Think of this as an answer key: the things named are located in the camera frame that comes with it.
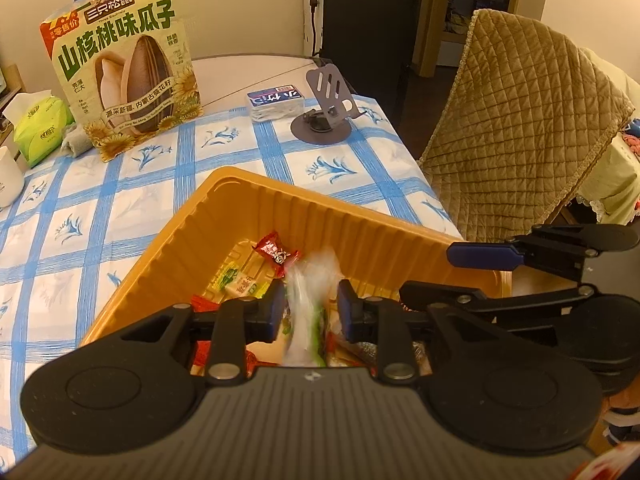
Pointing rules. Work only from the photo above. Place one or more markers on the small box with blue label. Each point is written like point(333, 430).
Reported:
point(275, 102)

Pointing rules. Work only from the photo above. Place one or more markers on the printed cushion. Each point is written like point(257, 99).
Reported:
point(634, 140)

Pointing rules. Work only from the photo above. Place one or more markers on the red white patterned cloth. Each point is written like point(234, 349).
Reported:
point(610, 467)

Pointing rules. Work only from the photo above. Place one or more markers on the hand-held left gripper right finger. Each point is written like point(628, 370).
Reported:
point(345, 310)

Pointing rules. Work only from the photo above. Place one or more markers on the pale green lace-trimmed cover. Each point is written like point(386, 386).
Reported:
point(610, 170)

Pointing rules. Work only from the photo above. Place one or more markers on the yellow green candy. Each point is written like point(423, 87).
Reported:
point(239, 285)

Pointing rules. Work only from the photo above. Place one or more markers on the black fridge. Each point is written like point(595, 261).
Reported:
point(370, 20)

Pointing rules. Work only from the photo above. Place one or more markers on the chair with quilted beige cover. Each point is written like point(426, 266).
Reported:
point(515, 110)

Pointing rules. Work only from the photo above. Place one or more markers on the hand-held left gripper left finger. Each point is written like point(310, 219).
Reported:
point(277, 310)

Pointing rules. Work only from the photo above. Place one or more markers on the sunflower seed bag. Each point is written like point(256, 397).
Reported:
point(125, 60)

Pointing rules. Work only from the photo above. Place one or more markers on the grey cloth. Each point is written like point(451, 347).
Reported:
point(77, 142)

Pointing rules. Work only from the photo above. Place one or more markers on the small red candy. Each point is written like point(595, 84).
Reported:
point(272, 252)

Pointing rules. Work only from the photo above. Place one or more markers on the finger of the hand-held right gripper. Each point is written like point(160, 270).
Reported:
point(480, 255)
point(440, 299)

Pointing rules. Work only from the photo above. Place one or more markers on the white mug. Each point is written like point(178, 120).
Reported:
point(7, 175)

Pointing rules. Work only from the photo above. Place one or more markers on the green tissue pack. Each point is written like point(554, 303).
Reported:
point(42, 130)

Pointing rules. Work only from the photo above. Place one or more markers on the blue checked tablecloth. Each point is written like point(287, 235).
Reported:
point(100, 200)

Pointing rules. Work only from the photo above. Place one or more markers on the green white snack packet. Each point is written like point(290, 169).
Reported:
point(305, 320)

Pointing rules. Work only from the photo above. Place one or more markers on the orange plastic tray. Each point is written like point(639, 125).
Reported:
point(240, 210)

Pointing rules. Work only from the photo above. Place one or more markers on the grey phone stand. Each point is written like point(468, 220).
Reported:
point(320, 129)

